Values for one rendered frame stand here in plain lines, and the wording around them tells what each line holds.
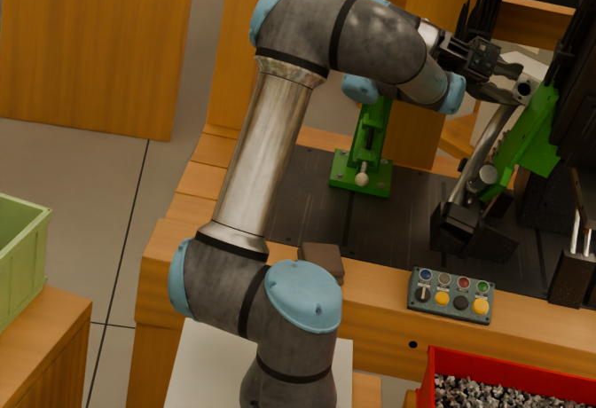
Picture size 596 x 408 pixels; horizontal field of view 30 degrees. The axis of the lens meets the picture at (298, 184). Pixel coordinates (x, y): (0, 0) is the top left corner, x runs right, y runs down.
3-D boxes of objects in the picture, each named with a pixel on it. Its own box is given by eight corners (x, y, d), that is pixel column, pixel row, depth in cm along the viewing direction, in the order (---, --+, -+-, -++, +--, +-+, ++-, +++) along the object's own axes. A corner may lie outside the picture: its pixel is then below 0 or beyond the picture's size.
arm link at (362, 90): (390, 99, 199) (412, 45, 202) (333, 82, 203) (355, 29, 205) (396, 115, 206) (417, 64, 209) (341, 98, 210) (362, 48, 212)
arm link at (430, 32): (398, 58, 212) (413, 21, 214) (419, 68, 213) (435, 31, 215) (411, 48, 205) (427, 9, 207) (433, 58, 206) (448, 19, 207)
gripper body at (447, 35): (491, 83, 206) (434, 56, 204) (474, 94, 214) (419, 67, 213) (505, 47, 208) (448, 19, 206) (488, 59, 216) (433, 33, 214)
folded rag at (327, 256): (342, 287, 202) (346, 274, 200) (300, 283, 201) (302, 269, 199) (337, 256, 210) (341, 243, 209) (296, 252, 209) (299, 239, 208)
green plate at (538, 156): (533, 202, 211) (594, 113, 201) (494, 184, 210) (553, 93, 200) (529, 174, 221) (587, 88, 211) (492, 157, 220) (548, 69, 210)
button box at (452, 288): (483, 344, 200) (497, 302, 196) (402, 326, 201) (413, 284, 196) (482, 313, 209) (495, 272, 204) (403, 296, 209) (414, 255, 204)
